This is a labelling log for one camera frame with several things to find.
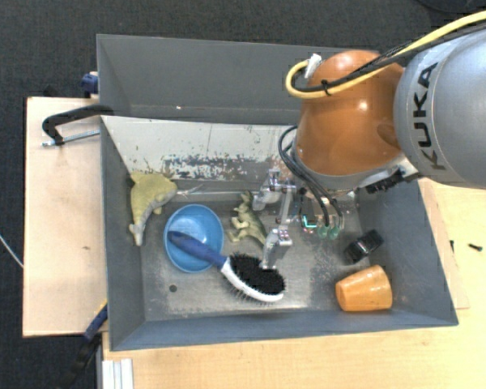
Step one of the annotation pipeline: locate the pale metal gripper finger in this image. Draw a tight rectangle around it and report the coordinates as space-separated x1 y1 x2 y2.
261 226 294 270
252 169 297 212

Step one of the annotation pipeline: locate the green toy dinosaur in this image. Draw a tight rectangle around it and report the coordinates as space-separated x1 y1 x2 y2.
226 190 269 246

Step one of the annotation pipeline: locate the small black cap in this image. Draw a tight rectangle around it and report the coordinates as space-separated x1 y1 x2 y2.
343 229 386 264

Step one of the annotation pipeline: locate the blue bowl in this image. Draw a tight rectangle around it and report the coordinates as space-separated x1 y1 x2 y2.
163 203 225 274

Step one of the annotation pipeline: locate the orange cup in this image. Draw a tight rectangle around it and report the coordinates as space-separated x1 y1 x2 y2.
335 263 394 313

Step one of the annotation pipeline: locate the yellow-green plush toy animal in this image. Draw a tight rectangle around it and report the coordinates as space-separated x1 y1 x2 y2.
128 170 179 247

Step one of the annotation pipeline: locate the grey metal bin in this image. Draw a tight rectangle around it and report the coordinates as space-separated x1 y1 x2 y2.
96 33 459 352

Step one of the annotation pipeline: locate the pale wood flat board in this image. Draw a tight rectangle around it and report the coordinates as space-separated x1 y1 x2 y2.
22 96 109 338

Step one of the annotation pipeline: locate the blue-handled white hair brush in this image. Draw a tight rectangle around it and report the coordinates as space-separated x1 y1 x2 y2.
167 230 287 304

